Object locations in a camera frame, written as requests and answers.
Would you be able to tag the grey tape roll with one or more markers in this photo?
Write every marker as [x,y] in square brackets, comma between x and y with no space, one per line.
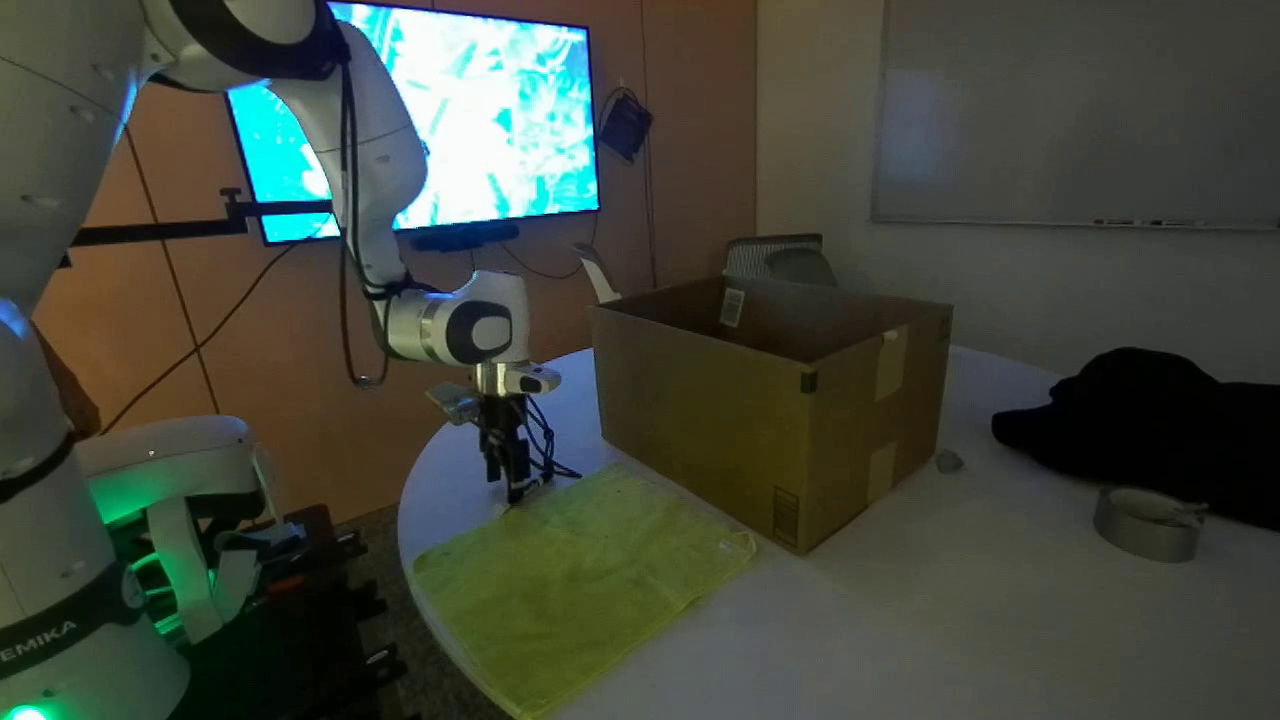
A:
[1149,524]

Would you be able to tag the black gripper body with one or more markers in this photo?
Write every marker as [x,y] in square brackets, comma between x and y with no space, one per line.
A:
[507,427]

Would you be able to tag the black wall-mounted device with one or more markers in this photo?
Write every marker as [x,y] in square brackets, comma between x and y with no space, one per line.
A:
[626,124]

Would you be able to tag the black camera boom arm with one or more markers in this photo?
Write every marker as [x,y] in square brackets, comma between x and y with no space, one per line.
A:
[161,231]

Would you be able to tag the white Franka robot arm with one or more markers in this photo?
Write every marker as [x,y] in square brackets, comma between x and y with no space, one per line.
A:
[53,626]

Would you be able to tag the small grey object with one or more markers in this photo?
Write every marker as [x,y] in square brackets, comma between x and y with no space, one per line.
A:
[948,461]

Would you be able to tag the wall-mounted TV screen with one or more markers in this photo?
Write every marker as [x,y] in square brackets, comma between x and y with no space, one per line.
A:
[520,107]

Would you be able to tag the open cardboard box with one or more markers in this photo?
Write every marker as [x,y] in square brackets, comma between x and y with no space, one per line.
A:
[721,413]

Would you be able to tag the black cloth bundle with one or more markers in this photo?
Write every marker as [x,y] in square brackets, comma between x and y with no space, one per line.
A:
[1163,427]

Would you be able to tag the black robot stand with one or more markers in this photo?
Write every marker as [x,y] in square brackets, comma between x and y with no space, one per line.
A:
[293,626]

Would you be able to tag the yellow-green towel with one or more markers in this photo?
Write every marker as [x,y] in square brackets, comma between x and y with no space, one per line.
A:
[575,584]

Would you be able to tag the wall whiteboard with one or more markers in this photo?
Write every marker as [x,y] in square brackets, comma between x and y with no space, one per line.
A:
[1082,107]

